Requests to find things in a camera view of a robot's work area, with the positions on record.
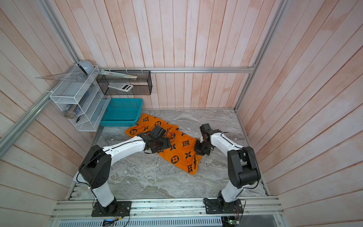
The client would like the orange patterned pillowcase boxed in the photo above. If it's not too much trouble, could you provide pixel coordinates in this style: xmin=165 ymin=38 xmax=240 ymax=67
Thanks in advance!
xmin=125 ymin=113 xmax=202 ymax=176

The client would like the black wire mesh basket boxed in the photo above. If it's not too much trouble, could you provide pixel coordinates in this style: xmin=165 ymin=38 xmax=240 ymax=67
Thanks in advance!
xmin=96 ymin=70 xmax=153 ymax=95

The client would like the clear plastic ruler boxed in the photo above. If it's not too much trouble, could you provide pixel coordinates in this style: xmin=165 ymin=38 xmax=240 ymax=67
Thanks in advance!
xmin=99 ymin=70 xmax=138 ymax=79

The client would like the green circuit board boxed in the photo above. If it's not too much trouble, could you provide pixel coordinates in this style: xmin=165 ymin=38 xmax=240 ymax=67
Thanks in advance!
xmin=221 ymin=217 xmax=240 ymax=227

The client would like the white wire shelf rack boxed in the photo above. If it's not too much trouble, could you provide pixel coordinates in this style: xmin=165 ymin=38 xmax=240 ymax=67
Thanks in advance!
xmin=50 ymin=65 xmax=111 ymax=132

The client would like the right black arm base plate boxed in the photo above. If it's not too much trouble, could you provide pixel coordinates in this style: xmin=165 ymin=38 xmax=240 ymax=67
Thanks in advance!
xmin=203 ymin=198 xmax=244 ymax=214

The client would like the white calculator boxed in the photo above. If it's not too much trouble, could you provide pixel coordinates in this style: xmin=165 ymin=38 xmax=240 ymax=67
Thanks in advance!
xmin=108 ymin=82 xmax=133 ymax=92

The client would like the clear triangle set square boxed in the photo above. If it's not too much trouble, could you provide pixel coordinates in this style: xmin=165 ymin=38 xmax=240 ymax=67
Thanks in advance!
xmin=36 ymin=71 xmax=88 ymax=82

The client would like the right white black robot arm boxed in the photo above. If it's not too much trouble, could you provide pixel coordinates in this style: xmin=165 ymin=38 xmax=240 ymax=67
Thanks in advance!
xmin=194 ymin=124 xmax=261 ymax=206

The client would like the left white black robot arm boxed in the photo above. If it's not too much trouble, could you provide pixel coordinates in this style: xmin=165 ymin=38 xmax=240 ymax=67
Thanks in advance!
xmin=73 ymin=125 xmax=172 ymax=214

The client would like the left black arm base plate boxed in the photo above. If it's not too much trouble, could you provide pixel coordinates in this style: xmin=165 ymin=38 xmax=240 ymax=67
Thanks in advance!
xmin=91 ymin=200 xmax=132 ymax=217

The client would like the round white grey gadget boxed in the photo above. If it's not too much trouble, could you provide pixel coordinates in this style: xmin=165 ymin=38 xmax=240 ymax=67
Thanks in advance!
xmin=77 ymin=60 xmax=94 ymax=76

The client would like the teal plastic basket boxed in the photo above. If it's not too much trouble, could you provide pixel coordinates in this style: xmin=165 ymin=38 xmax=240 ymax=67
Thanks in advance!
xmin=100 ymin=98 xmax=143 ymax=127

